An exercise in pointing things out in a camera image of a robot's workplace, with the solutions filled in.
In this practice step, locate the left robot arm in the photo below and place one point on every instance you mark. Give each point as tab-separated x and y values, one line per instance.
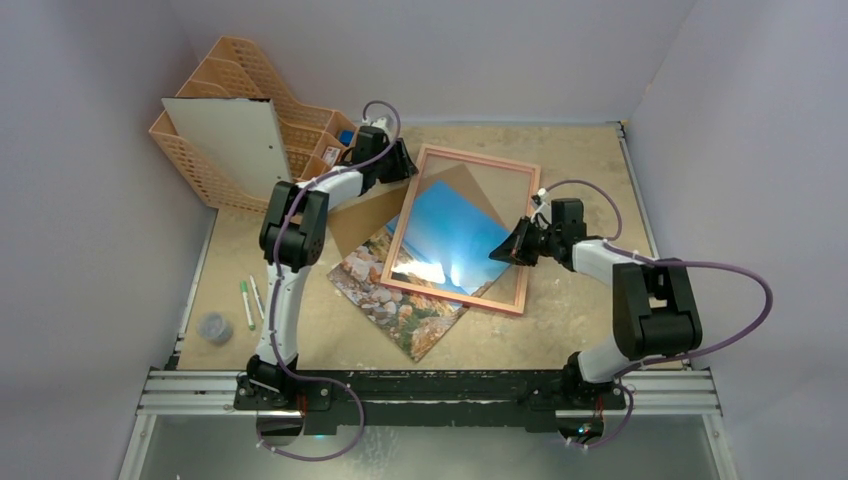
292	239

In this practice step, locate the pink picture frame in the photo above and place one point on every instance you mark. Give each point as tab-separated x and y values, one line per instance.
440	241

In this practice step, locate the green marker pen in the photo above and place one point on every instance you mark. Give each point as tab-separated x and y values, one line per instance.
257	297
247	306

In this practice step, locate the landscape photo print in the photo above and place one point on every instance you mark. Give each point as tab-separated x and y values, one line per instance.
416	298

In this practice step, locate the orange plastic file organizer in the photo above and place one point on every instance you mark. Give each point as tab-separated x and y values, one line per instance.
236	67

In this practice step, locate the blue item in organizer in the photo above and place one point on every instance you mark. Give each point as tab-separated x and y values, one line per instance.
346	137

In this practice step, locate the brown cardboard backing board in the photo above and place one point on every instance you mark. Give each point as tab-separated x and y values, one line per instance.
352	226

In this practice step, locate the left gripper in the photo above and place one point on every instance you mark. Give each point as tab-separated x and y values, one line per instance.
402	170

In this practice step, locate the white binder in organizer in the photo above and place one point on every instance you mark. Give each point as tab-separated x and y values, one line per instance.
240	136

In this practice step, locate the white red small box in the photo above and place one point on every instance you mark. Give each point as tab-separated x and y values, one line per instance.
330	155

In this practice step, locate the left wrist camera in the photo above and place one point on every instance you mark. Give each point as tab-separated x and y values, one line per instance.
384	123

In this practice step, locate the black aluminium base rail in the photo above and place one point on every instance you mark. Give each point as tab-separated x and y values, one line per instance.
534	400

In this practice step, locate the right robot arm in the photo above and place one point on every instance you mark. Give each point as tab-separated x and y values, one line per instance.
654	312

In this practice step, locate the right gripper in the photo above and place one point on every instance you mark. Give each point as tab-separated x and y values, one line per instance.
525	241

